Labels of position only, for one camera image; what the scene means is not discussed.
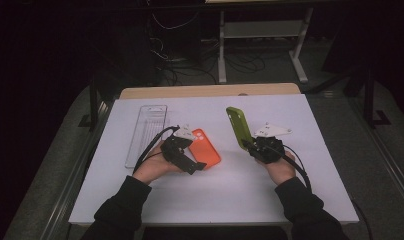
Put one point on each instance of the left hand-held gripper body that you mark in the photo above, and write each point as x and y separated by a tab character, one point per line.
173	150

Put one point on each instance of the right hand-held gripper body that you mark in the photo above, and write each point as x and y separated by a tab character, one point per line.
268	148

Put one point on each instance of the orange phone case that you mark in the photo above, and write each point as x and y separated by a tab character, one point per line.
206	153

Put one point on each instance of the green phone case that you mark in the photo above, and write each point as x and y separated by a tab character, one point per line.
239	126

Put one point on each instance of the clear plastic tray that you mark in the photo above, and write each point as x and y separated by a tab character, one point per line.
146	133

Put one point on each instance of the person's left hand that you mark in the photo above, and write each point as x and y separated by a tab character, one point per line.
153	166

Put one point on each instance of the person's right hand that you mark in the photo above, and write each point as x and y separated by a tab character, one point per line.
283	170

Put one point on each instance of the light wooden table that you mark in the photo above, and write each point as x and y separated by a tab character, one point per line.
206	90

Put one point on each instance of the black metal stand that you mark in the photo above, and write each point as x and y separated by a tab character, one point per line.
94	106
368	96

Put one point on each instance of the grey metal rail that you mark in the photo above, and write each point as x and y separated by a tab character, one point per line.
71	186
386	160

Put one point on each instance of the white metal desk frame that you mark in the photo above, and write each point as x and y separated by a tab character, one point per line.
256	29

